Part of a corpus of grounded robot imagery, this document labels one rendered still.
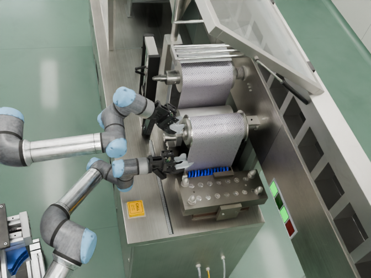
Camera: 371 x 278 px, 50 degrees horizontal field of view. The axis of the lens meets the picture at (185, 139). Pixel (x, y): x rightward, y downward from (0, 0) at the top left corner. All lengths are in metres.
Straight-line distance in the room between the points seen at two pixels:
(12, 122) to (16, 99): 2.05
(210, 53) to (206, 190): 0.62
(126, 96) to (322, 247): 0.87
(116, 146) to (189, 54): 0.59
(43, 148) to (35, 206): 1.53
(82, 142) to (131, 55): 1.22
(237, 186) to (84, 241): 0.75
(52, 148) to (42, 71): 2.39
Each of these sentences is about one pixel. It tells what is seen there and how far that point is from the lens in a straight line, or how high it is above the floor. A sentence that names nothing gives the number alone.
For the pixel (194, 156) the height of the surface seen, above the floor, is 1.15.
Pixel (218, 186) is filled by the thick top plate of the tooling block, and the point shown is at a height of 1.03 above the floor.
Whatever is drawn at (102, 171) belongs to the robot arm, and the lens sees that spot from 1.84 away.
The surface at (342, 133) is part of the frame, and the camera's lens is 1.40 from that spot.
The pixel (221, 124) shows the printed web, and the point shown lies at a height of 1.31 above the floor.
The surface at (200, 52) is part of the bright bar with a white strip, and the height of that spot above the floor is 1.45.
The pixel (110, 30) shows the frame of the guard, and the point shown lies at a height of 1.06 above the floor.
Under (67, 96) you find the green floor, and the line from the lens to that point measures 3.59.
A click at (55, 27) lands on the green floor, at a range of 4.30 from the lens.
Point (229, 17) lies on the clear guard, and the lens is 1.29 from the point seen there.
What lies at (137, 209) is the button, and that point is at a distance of 1.88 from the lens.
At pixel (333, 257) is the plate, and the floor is 1.37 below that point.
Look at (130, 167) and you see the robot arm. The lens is 1.74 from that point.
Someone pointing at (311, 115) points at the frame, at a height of 1.62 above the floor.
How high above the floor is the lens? 2.59
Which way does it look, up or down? 51 degrees down
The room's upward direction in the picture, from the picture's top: 13 degrees clockwise
